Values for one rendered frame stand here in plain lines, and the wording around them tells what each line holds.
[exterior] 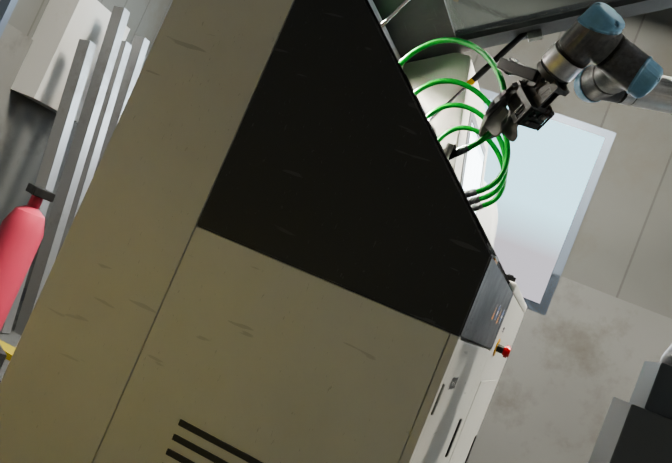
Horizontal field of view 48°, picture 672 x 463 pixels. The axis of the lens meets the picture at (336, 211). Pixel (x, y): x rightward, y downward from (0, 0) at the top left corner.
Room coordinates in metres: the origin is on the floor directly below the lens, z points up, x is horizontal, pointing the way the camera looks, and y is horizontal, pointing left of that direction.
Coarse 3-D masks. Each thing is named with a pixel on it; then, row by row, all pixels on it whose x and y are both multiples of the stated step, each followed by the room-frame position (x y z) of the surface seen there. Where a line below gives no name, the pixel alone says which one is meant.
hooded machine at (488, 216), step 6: (486, 192) 3.41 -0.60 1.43; (492, 204) 3.41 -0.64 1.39; (480, 210) 3.40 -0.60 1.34; (486, 210) 3.40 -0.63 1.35; (492, 210) 3.40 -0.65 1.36; (480, 216) 3.40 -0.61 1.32; (486, 216) 3.40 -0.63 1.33; (492, 216) 3.40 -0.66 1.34; (480, 222) 3.40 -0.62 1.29; (486, 222) 3.40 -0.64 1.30; (492, 222) 3.40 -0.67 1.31; (486, 228) 3.39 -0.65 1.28; (492, 228) 3.40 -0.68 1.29; (486, 234) 3.39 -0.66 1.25; (492, 234) 3.40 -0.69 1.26; (492, 240) 3.40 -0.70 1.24; (492, 246) 3.40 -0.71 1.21
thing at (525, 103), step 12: (540, 60) 1.47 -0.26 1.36; (540, 72) 1.46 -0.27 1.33; (516, 84) 1.51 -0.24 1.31; (528, 84) 1.51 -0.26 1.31; (540, 84) 1.48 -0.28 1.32; (552, 84) 1.45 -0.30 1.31; (564, 84) 1.46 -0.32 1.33; (516, 96) 1.52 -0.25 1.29; (528, 96) 1.49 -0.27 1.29; (540, 96) 1.48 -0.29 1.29; (552, 96) 1.47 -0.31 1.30; (516, 108) 1.52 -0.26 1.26; (528, 108) 1.48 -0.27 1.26; (540, 108) 1.48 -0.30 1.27; (516, 120) 1.50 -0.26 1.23; (528, 120) 1.51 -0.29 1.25; (540, 120) 1.52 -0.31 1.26
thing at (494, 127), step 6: (498, 108) 1.55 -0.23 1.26; (504, 108) 1.55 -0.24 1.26; (492, 114) 1.56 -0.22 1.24; (498, 114) 1.56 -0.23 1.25; (504, 114) 1.54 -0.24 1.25; (486, 120) 1.57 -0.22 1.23; (492, 120) 1.57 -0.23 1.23; (498, 120) 1.56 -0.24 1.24; (480, 126) 1.60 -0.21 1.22; (486, 126) 1.58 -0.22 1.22; (492, 126) 1.57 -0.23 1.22; (498, 126) 1.55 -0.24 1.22; (480, 132) 1.60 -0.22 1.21; (492, 132) 1.57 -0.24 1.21; (498, 132) 1.55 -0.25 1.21
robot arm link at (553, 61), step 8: (552, 48) 1.44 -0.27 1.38; (544, 56) 1.46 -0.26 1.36; (552, 56) 1.43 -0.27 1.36; (560, 56) 1.42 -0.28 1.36; (544, 64) 1.45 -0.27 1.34; (552, 64) 1.44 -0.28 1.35; (560, 64) 1.43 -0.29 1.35; (568, 64) 1.42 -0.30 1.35; (552, 72) 1.44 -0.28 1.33; (560, 72) 1.44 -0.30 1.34; (568, 72) 1.43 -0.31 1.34; (576, 72) 1.44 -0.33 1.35; (560, 80) 1.45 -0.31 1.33; (568, 80) 1.45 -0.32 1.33
